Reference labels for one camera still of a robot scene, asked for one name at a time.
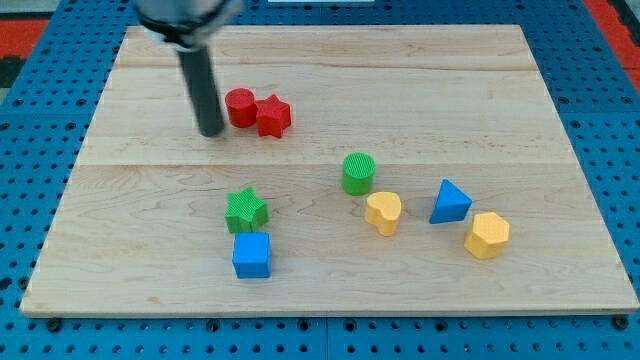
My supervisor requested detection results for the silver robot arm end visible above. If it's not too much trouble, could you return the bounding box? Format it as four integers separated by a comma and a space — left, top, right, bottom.
134, 0, 245, 52

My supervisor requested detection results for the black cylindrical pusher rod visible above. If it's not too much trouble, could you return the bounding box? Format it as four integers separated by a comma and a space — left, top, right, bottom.
178, 46, 225, 138

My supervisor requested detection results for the green star block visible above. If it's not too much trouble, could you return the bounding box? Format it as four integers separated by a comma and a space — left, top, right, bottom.
224, 187, 270, 233

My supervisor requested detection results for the red cylinder block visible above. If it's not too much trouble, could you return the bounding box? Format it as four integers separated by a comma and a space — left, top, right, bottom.
225, 88, 257, 128

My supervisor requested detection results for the yellow hexagon block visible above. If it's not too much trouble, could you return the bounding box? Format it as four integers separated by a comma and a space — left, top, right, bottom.
464, 212, 510, 260

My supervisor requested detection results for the red star block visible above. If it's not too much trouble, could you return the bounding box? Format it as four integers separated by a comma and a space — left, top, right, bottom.
255, 94, 291, 138

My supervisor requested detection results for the blue triangle block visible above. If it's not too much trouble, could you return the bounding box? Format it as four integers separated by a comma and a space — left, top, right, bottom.
429, 179, 473, 224

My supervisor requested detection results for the blue cube block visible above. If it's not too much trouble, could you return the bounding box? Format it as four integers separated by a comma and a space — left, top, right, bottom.
232, 232, 271, 279

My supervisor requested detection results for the light wooden board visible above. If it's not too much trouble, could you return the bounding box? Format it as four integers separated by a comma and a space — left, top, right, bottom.
20, 25, 639, 318

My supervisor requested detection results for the yellow heart block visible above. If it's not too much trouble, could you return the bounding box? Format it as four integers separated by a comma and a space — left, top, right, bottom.
364, 192, 402, 237

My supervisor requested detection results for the green cylinder block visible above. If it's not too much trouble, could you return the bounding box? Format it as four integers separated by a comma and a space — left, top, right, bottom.
341, 152, 376, 196

